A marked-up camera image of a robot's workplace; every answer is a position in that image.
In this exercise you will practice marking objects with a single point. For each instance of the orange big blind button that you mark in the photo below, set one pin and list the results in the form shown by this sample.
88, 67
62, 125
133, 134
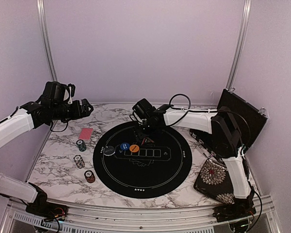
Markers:
134, 149

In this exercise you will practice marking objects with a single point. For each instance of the floral fabric pouch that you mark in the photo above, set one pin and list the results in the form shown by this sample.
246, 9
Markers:
214, 182

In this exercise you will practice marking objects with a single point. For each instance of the blue small blind button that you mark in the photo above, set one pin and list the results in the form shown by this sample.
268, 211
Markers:
124, 147

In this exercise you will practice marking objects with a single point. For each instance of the silver dealer button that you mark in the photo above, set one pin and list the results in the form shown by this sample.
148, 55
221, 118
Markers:
109, 151

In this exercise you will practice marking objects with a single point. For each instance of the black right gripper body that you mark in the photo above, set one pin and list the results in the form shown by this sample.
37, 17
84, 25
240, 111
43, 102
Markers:
147, 126

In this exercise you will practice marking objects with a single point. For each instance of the round black poker mat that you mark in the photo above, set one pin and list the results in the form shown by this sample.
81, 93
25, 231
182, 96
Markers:
161, 165

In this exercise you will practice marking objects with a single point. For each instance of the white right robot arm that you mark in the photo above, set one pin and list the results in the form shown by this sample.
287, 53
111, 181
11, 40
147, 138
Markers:
237, 167

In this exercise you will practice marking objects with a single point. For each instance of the red playing card deck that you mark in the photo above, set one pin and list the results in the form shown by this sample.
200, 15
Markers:
86, 133

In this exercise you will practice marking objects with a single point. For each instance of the red poker chip stack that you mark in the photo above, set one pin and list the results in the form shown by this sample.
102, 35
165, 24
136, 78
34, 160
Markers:
89, 176

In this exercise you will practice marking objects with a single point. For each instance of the black white poker chip stack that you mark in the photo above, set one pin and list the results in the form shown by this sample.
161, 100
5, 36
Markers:
79, 161

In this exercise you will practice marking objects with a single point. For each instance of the green poker chip stack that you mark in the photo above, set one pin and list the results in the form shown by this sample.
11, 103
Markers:
81, 145

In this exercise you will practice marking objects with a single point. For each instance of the black poker chip case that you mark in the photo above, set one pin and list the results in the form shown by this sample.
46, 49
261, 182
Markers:
247, 116

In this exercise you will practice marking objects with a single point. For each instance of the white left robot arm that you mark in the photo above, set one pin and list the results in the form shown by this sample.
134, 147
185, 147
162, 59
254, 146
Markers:
24, 119

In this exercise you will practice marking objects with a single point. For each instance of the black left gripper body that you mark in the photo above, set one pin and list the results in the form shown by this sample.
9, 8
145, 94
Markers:
59, 112

